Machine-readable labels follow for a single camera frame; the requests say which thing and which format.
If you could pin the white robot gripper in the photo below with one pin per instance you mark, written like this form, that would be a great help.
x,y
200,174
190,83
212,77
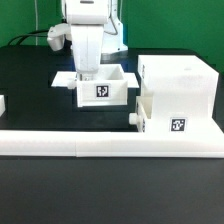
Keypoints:
x,y
84,27

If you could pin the white drawer box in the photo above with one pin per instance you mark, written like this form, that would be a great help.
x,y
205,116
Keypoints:
x,y
142,115
107,87

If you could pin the white front drawer box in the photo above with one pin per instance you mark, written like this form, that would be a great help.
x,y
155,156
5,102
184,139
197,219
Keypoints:
x,y
142,115

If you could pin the white drawer cabinet housing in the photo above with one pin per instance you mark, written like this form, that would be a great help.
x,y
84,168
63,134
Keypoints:
x,y
182,89

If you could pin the white marker sheet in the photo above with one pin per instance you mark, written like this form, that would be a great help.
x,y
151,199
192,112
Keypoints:
x,y
63,80

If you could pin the white L-shaped fence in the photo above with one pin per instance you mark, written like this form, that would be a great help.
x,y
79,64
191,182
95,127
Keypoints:
x,y
205,142

